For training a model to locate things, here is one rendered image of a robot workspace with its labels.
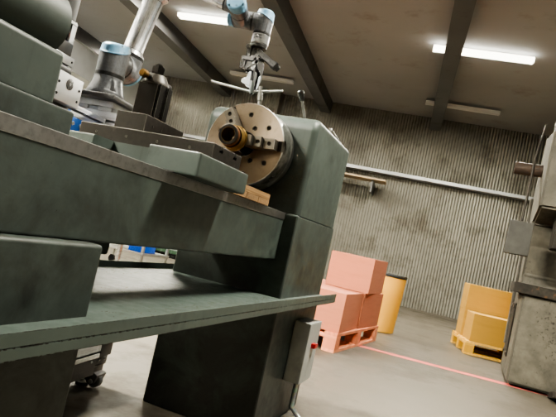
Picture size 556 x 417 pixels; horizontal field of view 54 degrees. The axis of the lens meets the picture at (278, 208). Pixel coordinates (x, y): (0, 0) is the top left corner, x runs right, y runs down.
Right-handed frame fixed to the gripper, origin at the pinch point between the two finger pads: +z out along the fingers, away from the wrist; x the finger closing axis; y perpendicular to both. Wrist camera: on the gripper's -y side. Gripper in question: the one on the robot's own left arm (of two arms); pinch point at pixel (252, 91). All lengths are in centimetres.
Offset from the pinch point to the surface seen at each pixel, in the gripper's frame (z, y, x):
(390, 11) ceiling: -226, 43, -406
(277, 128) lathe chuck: 18.9, -24.1, 23.5
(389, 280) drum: 76, -22, -394
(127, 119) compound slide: 35, -3, 82
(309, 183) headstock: 34.1, -34.3, 2.8
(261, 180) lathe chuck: 38.7, -22.1, 22.2
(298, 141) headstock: 19.6, -27.6, 8.0
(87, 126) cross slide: 39, 8, 84
